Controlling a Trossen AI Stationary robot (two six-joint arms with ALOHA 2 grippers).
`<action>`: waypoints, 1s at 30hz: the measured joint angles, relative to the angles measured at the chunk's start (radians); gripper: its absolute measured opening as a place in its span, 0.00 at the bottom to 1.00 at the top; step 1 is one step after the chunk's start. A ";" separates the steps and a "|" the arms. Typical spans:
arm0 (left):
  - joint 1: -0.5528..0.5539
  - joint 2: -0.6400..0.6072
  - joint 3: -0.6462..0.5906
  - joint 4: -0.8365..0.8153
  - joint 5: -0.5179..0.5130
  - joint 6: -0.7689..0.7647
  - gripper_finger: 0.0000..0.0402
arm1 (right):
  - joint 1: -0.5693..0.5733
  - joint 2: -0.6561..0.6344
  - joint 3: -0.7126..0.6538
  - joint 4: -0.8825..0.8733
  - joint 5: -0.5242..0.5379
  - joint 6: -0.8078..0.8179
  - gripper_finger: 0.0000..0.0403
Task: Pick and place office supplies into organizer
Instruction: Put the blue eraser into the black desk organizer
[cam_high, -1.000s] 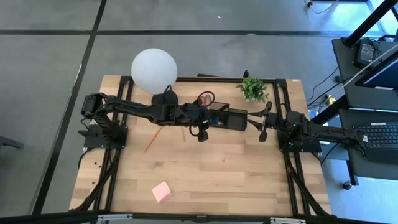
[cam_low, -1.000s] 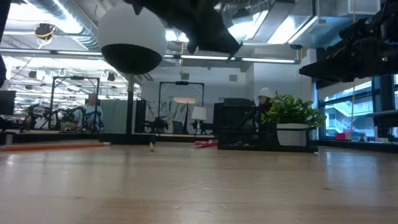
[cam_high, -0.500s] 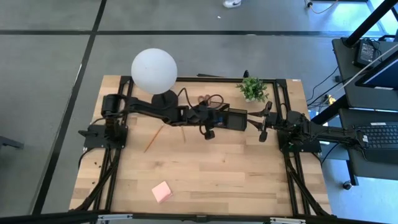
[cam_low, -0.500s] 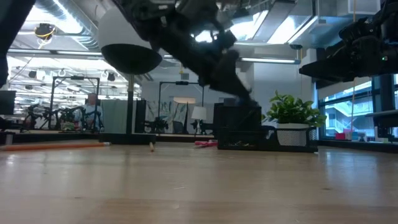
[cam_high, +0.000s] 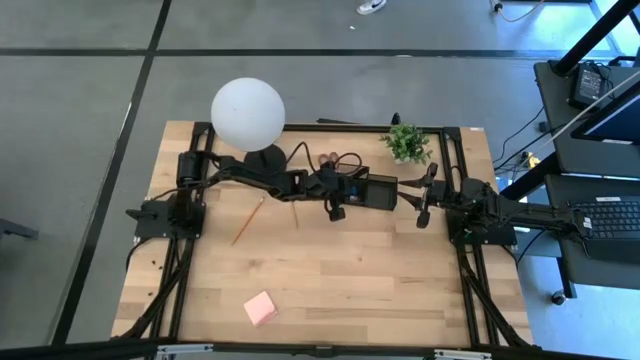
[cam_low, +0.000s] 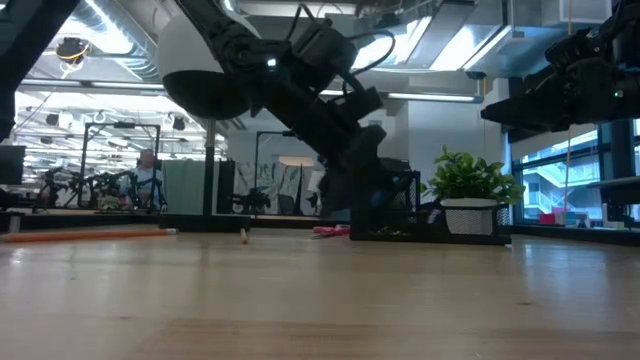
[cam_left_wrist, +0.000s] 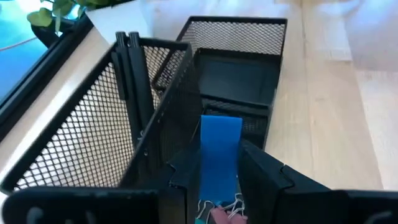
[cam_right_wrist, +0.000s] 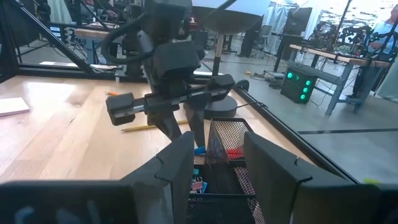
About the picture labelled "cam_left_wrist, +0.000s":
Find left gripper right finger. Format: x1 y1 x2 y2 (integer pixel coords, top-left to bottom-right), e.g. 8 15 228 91
238 139 330 224

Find potted green plant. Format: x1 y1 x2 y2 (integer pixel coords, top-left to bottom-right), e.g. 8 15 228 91
26 0 153 46

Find black pen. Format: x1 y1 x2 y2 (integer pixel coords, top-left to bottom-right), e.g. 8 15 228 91
110 30 146 149
127 30 155 130

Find black aluminium table frame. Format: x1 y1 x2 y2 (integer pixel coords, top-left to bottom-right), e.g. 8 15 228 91
0 12 96 141

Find blue eraser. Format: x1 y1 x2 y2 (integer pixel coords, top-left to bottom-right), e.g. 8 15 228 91
198 114 244 207

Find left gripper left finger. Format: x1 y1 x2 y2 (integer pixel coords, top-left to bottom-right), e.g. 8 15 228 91
139 142 201 224

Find black mesh desk organizer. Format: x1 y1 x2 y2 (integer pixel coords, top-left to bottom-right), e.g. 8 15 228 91
0 15 289 195

